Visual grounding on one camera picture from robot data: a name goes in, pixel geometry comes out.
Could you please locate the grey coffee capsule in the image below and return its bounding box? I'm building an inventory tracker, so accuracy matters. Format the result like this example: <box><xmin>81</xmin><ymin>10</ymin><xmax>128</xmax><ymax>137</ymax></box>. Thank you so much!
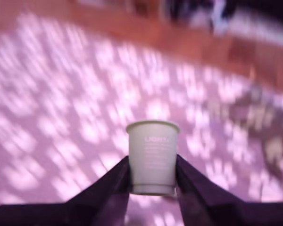
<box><xmin>125</xmin><ymin>120</ymin><xmax>181</xmax><ymax>196</ymax></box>

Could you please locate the purple paw print cloth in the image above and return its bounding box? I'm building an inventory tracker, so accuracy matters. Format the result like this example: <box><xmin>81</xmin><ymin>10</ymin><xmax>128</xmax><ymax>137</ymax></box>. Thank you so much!
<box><xmin>0</xmin><ymin>11</ymin><xmax>283</xmax><ymax>226</ymax></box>

